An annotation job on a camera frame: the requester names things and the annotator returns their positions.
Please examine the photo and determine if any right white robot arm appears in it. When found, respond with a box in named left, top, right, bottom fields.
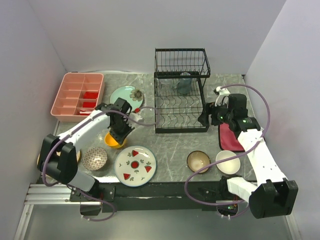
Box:
left=199, top=93, right=298, bottom=219

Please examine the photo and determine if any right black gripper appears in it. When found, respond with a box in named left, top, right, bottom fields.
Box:
left=197, top=99, right=234, bottom=127

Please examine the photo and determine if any orange bowl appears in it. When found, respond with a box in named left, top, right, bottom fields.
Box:
left=104, top=132, right=127, bottom=149

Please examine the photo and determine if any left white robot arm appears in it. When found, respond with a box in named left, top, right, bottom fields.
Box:
left=37, top=98, right=133, bottom=201

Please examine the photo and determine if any pink red cloth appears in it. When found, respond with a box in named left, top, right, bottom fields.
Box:
left=218, top=123, right=245, bottom=153

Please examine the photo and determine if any pink compartment organizer tray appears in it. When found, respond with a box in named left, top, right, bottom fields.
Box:
left=50, top=72, right=105, bottom=123

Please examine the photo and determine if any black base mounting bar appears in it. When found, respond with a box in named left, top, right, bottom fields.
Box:
left=69, top=181, right=250, bottom=212

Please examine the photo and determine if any brown glazed bowl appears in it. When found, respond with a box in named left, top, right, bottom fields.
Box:
left=186, top=150, right=211, bottom=172

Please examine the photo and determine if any watermelon pattern plate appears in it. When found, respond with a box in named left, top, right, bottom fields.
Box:
left=114, top=145, right=157, bottom=187

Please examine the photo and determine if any mint green flower plate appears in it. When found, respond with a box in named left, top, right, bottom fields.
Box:
left=109, top=86, right=144, bottom=109

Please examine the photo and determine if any beige bird plate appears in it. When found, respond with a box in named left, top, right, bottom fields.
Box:
left=36, top=150, right=81, bottom=165

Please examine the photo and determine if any white bowl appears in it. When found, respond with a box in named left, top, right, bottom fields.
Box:
left=215, top=150, right=241, bottom=175

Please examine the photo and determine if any patterned purple bowl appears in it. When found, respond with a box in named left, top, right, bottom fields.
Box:
left=82, top=147, right=108, bottom=171

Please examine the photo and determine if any black wire dish rack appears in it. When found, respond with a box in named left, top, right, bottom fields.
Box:
left=154, top=48, right=211, bottom=134

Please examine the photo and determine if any aluminium rail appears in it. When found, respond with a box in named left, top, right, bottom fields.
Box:
left=24, top=184, right=72, bottom=205

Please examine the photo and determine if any clear faceted drinking glass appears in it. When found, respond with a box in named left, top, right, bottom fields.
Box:
left=159, top=79, right=171, bottom=89

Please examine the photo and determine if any white grey mug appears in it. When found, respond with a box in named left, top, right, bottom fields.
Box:
left=172, top=72, right=193, bottom=95

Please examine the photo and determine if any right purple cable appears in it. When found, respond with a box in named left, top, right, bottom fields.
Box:
left=184, top=83, right=271, bottom=219

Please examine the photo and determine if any red block in tray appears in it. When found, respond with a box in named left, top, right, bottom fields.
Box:
left=81, top=101, right=97, bottom=108
left=83, top=91, right=99, bottom=99

